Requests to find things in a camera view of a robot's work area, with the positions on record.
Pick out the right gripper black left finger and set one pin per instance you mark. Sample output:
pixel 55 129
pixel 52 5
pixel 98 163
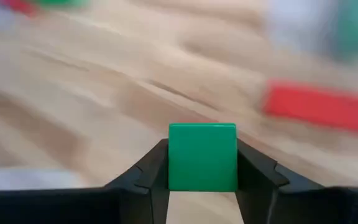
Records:
pixel 141 199

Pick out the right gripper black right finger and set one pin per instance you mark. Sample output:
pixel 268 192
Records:
pixel 266 199

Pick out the red block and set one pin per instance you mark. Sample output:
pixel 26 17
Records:
pixel 315 105
pixel 19 5

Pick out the clear plastic bin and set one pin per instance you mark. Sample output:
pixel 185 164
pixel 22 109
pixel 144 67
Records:
pixel 294 18

